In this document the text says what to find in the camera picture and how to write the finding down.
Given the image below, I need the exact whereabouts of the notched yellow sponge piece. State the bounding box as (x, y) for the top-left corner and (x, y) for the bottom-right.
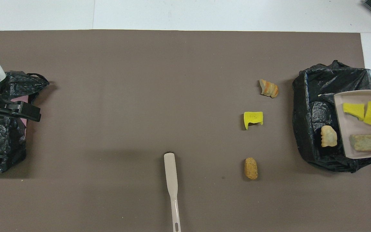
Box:
(243, 111), (264, 131)

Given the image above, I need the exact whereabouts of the brown oval bread roll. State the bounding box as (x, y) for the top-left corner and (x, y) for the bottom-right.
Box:
(244, 157), (258, 180)

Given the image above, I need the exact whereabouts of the flared yellow sponge piece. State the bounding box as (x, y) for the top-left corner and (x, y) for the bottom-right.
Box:
(343, 102), (365, 121)

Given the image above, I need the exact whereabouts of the beige plastic dustpan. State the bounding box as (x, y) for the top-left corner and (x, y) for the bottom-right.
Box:
(334, 90), (371, 159)

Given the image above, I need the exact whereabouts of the wide beige bread chunk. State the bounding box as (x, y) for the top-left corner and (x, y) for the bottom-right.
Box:
(349, 134), (371, 152)

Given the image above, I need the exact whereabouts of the round beige bread chunk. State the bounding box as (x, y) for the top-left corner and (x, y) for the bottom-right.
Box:
(321, 125), (338, 148)

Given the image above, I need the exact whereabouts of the brown table mat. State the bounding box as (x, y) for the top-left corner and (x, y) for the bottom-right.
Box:
(0, 30), (371, 232)

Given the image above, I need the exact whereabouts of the striped croissant piece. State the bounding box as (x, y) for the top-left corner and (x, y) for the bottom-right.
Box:
(259, 79), (279, 98)

